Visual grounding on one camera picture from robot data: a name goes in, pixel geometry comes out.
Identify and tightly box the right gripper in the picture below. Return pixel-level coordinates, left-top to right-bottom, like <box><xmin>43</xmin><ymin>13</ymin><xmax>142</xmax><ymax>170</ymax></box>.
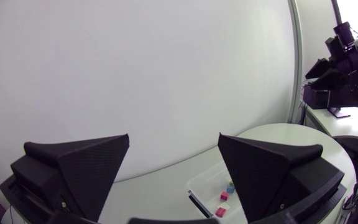
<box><xmin>305</xmin><ymin>46</ymin><xmax>358</xmax><ymax>91</ymax></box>

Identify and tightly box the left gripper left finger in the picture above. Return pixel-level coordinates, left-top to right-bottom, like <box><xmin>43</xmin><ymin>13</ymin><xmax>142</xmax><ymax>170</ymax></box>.
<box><xmin>10</xmin><ymin>133</ymin><xmax>131</xmax><ymax>223</ymax></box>

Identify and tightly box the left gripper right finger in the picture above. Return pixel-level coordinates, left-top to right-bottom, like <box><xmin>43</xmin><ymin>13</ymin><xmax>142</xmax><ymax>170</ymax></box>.
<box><xmin>217</xmin><ymin>133</ymin><xmax>346</xmax><ymax>223</ymax></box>

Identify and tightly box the clear plastic container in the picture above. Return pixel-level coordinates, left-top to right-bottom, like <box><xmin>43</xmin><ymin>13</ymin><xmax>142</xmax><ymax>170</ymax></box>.
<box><xmin>186</xmin><ymin>160</ymin><xmax>249</xmax><ymax>224</ymax></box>

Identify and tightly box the dark screen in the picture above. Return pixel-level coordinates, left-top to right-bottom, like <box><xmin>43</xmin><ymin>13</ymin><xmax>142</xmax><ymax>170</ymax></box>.
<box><xmin>327</xmin><ymin>72</ymin><xmax>358</xmax><ymax>119</ymax></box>

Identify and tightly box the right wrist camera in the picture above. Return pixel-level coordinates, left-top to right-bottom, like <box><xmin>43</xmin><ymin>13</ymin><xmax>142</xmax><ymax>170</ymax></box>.
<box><xmin>325</xmin><ymin>36</ymin><xmax>344</xmax><ymax>60</ymax></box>

